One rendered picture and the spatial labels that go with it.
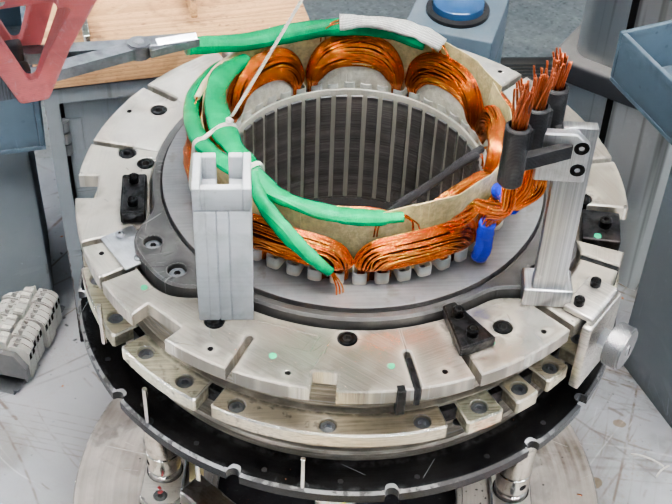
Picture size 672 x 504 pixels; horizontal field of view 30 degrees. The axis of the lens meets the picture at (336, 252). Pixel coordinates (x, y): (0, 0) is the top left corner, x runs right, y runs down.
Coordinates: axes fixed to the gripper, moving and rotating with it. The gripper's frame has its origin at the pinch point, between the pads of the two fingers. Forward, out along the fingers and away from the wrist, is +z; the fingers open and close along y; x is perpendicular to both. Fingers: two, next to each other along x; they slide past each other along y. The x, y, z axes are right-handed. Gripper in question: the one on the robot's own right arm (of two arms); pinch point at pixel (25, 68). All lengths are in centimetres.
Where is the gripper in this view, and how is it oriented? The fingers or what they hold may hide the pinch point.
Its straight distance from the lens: 62.8
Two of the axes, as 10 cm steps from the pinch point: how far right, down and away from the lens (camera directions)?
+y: 3.8, 6.5, -6.6
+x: 9.2, -2.2, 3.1
